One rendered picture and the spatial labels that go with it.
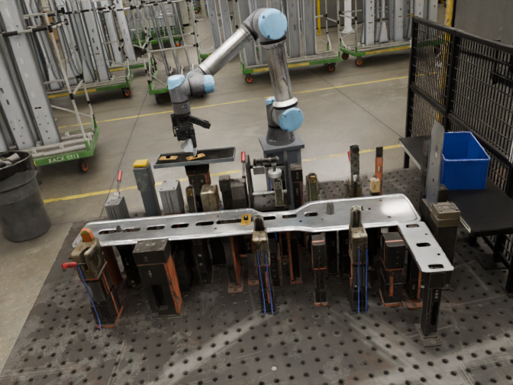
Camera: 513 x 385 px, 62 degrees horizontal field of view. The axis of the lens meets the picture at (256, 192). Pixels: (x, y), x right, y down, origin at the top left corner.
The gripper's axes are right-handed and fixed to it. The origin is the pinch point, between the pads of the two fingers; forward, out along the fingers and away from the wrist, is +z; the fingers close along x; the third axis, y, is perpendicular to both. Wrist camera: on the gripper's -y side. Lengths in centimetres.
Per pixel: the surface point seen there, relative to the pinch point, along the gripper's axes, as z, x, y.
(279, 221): 18, 49, -17
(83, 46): 22, -748, 6
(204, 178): 11.9, 4.0, -1.4
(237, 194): 14.3, 23.6, -9.4
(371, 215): 18, 65, -49
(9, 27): -45, -378, 88
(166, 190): 7.4, 14.9, 18.4
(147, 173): 6.9, -7.2, 22.2
